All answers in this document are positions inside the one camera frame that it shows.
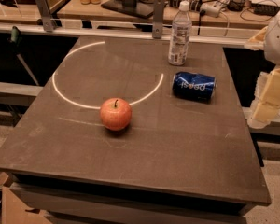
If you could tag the white power adapter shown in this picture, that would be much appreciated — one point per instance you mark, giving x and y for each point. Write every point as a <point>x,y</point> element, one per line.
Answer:
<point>212,10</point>

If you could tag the metal bracket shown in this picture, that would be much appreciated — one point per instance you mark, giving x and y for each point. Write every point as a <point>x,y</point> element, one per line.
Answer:
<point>157,24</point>
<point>48,22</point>

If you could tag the left metal bracket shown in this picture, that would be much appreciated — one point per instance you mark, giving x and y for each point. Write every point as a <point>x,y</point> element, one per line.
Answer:
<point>48,22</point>

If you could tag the black monitor stand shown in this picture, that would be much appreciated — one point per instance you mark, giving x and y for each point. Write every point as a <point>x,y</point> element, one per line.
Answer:
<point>130,7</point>

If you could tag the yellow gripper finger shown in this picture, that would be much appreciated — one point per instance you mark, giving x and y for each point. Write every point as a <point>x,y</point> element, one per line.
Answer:
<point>266,105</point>
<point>256,42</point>

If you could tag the clear plastic water bottle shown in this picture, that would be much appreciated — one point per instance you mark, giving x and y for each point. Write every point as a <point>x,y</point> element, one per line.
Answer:
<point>179,42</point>

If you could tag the green handled tool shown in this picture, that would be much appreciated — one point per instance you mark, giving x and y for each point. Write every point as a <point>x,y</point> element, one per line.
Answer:
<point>14,40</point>

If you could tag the right metal bracket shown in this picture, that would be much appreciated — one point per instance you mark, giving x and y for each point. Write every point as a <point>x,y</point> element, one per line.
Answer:
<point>157,24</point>

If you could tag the red apple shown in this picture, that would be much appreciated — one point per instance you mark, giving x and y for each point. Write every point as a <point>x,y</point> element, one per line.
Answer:
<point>115,114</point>

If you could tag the blue pepsi can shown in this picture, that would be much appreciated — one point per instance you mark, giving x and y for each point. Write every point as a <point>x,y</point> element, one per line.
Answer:
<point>193,86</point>

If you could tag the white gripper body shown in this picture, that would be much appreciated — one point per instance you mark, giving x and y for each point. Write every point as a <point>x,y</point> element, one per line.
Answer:
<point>278,37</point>

